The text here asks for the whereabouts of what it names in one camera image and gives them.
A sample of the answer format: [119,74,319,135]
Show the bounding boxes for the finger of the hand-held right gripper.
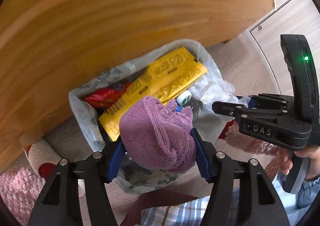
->
[212,100,252,122]
[234,93,297,114]

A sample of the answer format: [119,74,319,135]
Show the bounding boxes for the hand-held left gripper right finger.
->
[190,128,292,226]

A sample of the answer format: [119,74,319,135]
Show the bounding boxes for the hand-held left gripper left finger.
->
[27,138,125,226]

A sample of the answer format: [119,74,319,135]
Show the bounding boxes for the white milk carton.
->
[176,90,193,106]

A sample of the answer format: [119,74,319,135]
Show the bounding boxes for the purple towel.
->
[119,96,198,173]

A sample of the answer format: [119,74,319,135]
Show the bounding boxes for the floral plastic trash bag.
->
[68,39,237,194]

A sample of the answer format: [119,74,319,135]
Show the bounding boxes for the red snack packet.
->
[84,82,132,109]

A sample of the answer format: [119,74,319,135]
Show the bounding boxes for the yellow packet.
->
[98,46,208,141]

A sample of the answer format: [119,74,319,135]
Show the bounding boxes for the person's right hand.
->
[279,144,320,181]

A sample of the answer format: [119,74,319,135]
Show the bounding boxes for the person's right slipper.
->
[217,119,235,140]

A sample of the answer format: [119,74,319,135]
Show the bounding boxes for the person's slipper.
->
[20,138,63,179]
[217,119,235,140]

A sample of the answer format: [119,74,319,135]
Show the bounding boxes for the person's right leg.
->
[224,122,282,179]

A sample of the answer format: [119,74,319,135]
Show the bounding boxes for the dark maroon cloth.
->
[120,188,208,226]

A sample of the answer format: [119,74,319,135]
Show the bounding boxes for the person's plaid garment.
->
[140,187,239,226]

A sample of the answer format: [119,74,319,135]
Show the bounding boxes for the person's left slipper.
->
[20,138,63,179]

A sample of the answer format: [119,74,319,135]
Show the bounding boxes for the pink fluffy rug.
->
[0,167,47,225]

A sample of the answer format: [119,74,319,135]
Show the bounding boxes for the wooden bed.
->
[0,0,278,174]

